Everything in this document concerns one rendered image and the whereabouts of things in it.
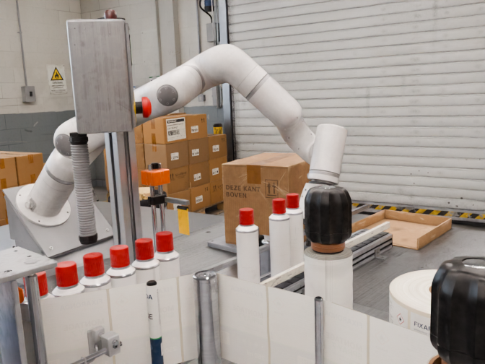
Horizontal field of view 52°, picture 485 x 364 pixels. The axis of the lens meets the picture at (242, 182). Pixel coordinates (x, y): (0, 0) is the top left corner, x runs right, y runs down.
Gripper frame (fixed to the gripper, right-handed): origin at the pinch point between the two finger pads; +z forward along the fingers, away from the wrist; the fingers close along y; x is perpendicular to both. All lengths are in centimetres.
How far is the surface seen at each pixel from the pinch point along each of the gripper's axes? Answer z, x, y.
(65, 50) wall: -200, 222, -608
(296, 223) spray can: -3.2, -11.5, 1.8
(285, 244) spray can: 2.4, -16.0, 2.8
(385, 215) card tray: -15, 69, -13
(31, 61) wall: -164, 175, -599
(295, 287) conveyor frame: 12.3, -12.3, 5.4
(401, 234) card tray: -8, 53, 2
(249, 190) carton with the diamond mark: -11.6, 4.3, -29.1
